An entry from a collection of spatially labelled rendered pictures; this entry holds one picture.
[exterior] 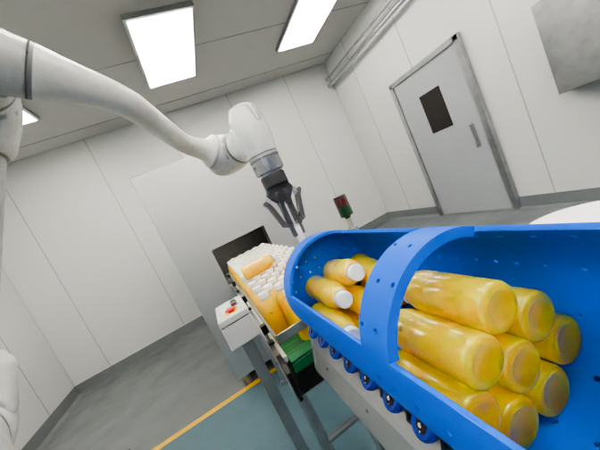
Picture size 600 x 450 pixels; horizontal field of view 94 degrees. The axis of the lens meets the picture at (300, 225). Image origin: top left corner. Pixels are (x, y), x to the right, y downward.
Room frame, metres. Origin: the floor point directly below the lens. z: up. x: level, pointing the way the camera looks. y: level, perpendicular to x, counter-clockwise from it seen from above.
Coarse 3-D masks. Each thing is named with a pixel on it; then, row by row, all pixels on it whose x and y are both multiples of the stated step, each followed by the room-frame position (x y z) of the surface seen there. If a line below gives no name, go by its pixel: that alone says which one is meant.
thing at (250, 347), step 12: (252, 348) 0.93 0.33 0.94; (252, 360) 0.92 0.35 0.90; (264, 372) 0.93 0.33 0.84; (264, 384) 0.92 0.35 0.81; (276, 396) 0.93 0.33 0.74; (276, 408) 0.92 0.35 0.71; (288, 420) 0.93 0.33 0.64; (288, 432) 0.92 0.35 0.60; (300, 432) 0.94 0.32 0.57; (300, 444) 0.93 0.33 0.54
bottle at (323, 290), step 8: (312, 280) 0.74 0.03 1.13; (320, 280) 0.71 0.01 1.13; (328, 280) 0.68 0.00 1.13; (312, 288) 0.71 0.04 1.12; (320, 288) 0.67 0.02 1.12; (328, 288) 0.65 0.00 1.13; (336, 288) 0.64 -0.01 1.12; (344, 288) 0.64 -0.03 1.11; (312, 296) 0.72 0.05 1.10; (320, 296) 0.67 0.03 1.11; (328, 296) 0.64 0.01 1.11; (328, 304) 0.64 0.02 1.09; (336, 304) 0.62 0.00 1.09
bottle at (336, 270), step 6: (324, 264) 0.79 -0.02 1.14; (330, 264) 0.73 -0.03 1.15; (336, 264) 0.69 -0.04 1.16; (342, 264) 0.66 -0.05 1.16; (348, 264) 0.65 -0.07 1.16; (324, 270) 0.77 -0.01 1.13; (330, 270) 0.71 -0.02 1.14; (336, 270) 0.67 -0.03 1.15; (342, 270) 0.65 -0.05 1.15; (324, 276) 0.78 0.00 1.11; (330, 276) 0.72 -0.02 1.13; (336, 276) 0.67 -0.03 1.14; (342, 276) 0.65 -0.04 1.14; (342, 282) 0.66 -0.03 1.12; (348, 282) 0.65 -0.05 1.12; (354, 282) 0.65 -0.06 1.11
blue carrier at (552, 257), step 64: (320, 256) 0.80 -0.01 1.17; (384, 256) 0.40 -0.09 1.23; (448, 256) 0.53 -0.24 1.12; (512, 256) 0.41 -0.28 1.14; (576, 256) 0.33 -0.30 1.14; (320, 320) 0.53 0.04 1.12; (384, 320) 0.33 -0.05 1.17; (576, 320) 0.36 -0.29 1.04; (384, 384) 0.35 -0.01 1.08; (576, 384) 0.33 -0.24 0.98; (512, 448) 0.18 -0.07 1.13; (576, 448) 0.29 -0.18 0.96
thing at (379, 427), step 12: (312, 348) 0.83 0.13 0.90; (324, 360) 0.76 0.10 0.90; (324, 372) 0.77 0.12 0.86; (336, 372) 0.69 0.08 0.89; (336, 384) 0.69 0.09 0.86; (348, 384) 0.62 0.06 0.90; (348, 396) 0.63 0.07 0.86; (360, 396) 0.58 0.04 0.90; (360, 408) 0.58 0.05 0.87; (372, 408) 0.53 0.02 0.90; (360, 420) 0.59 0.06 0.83; (372, 420) 0.53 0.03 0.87; (384, 420) 0.49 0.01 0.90; (372, 432) 0.54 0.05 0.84; (384, 432) 0.49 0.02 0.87; (396, 432) 0.46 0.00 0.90; (384, 444) 0.50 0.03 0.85; (396, 444) 0.46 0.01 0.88; (408, 444) 0.43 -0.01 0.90; (444, 444) 0.38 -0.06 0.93
